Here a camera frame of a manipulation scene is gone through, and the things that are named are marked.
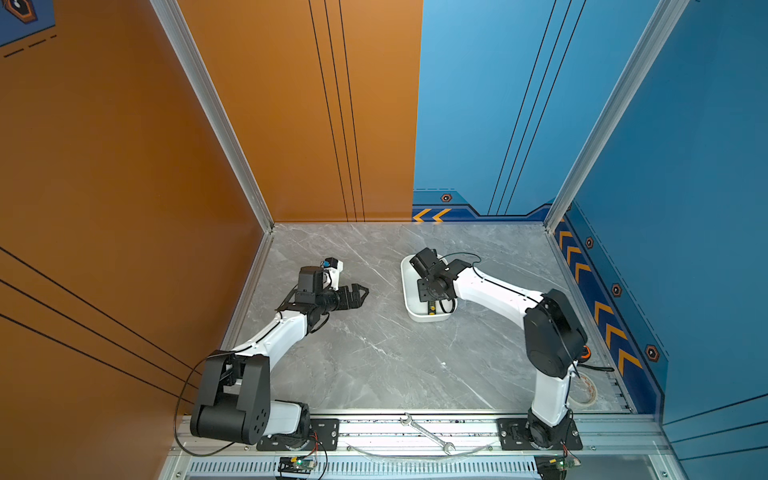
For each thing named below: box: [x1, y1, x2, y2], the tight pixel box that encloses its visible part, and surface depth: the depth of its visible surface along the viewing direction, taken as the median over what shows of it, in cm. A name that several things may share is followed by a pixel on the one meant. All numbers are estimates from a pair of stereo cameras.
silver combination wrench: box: [400, 412, 457, 455], surface depth 75 cm
